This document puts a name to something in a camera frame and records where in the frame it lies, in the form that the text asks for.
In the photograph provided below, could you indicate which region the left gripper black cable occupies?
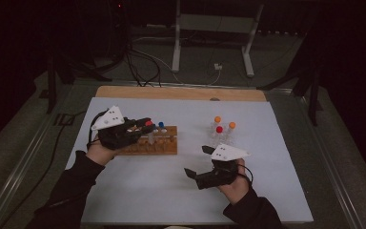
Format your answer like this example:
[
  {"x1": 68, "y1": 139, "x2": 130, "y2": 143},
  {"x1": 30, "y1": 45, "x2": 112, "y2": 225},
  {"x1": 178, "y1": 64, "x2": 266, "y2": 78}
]
[{"x1": 86, "y1": 109, "x2": 109, "y2": 151}]

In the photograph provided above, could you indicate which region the pale blue table mat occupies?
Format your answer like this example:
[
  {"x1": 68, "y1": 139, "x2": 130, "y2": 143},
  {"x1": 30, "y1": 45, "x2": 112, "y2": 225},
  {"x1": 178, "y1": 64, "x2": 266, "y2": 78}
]
[{"x1": 65, "y1": 96, "x2": 315, "y2": 225}]

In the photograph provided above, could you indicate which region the black floor cable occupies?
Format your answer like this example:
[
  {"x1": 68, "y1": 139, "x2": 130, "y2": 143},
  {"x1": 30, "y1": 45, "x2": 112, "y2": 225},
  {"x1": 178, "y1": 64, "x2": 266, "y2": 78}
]
[{"x1": 0, "y1": 109, "x2": 88, "y2": 229}]

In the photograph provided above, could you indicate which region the white cable with plug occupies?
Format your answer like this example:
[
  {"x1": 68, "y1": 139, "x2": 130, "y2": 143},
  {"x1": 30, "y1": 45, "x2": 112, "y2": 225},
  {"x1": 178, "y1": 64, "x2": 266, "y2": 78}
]
[{"x1": 132, "y1": 36, "x2": 224, "y2": 87}]

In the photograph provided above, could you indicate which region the bundle of black cables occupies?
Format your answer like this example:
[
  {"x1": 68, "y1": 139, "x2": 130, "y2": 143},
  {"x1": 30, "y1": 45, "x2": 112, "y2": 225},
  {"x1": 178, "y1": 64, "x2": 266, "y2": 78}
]
[{"x1": 106, "y1": 0, "x2": 163, "y2": 88}]

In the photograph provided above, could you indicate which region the black tripod stand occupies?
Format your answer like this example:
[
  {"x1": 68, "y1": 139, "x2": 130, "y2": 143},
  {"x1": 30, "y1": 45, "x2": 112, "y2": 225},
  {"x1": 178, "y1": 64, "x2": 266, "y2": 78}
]
[{"x1": 45, "y1": 52, "x2": 113, "y2": 115}]

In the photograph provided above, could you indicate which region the person's right hand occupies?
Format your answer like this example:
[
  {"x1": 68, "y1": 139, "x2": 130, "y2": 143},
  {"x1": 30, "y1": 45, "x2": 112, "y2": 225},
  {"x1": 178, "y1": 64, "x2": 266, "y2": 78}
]
[{"x1": 217, "y1": 157, "x2": 253, "y2": 206}]

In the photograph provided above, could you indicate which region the white metal stand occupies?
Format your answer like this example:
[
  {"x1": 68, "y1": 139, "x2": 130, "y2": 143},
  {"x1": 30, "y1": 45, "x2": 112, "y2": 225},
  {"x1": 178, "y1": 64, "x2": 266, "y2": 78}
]
[{"x1": 171, "y1": 0, "x2": 265, "y2": 78}]

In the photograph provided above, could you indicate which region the wooden test tube rack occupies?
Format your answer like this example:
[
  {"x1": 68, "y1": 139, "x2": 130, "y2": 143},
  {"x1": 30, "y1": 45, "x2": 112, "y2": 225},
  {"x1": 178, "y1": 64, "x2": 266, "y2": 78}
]
[{"x1": 117, "y1": 125, "x2": 178, "y2": 156}]

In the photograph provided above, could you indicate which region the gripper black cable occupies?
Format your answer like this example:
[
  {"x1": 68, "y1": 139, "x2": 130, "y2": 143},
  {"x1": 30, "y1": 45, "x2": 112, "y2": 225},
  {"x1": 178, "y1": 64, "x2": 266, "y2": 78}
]
[
  {"x1": 86, "y1": 109, "x2": 109, "y2": 151},
  {"x1": 236, "y1": 163, "x2": 254, "y2": 185}
]

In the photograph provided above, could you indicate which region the orange cap test tube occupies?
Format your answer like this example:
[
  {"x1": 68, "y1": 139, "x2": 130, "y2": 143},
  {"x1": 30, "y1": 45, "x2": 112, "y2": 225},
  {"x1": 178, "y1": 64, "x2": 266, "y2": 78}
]
[
  {"x1": 227, "y1": 121, "x2": 237, "y2": 142},
  {"x1": 212, "y1": 115, "x2": 222, "y2": 137}
]

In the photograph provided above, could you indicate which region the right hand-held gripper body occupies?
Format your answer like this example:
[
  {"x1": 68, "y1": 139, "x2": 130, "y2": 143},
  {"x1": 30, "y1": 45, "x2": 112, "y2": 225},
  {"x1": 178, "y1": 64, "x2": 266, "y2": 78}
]
[{"x1": 194, "y1": 143, "x2": 252, "y2": 191}]

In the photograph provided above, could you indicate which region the clear acrylic tube rack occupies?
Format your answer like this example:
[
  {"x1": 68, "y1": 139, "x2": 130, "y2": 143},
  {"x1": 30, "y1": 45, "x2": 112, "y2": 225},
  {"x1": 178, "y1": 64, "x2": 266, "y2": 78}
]
[{"x1": 208, "y1": 125, "x2": 238, "y2": 152}]

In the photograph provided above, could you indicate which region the person's left hand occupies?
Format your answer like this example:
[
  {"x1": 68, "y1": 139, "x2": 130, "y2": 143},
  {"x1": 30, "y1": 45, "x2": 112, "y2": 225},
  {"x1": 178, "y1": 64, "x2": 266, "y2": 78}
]
[{"x1": 85, "y1": 135, "x2": 122, "y2": 167}]

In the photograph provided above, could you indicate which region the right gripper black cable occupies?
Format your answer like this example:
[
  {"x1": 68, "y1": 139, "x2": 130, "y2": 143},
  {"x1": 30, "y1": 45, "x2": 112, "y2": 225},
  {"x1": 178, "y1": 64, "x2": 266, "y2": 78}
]
[{"x1": 236, "y1": 163, "x2": 254, "y2": 185}]

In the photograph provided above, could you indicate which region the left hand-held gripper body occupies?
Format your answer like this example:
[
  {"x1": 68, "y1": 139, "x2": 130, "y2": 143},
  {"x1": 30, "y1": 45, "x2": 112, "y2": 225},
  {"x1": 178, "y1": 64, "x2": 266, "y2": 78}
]
[{"x1": 91, "y1": 105, "x2": 145, "y2": 151}]

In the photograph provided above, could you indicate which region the black angled stand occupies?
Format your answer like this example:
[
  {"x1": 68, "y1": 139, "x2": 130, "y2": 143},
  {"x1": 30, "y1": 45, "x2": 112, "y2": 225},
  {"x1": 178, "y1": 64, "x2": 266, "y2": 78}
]
[{"x1": 256, "y1": 18, "x2": 324, "y2": 127}]

